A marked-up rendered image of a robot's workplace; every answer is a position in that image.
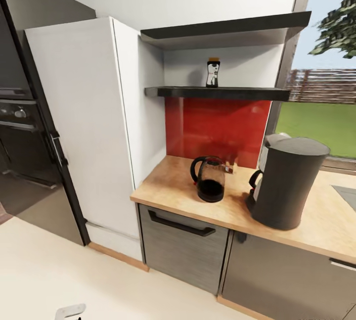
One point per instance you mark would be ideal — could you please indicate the electric kettle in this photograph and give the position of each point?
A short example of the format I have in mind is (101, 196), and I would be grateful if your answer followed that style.
(211, 179)

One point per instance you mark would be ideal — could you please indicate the coffee maker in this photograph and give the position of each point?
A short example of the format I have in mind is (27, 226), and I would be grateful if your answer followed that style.
(289, 169)

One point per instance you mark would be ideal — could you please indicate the paper coffee filter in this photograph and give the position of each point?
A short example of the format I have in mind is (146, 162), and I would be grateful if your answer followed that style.
(276, 138)

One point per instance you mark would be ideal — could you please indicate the bottle of coffee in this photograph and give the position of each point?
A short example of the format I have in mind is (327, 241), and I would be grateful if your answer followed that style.
(213, 67)

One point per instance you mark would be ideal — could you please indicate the drop in sink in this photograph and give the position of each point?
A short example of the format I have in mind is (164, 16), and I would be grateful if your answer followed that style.
(349, 194)

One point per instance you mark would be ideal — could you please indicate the shelf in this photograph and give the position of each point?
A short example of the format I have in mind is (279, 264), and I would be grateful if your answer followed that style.
(255, 31)
(244, 93)

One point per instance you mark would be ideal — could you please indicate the dishwasher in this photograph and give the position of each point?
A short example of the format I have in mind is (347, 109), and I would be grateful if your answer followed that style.
(184, 248)

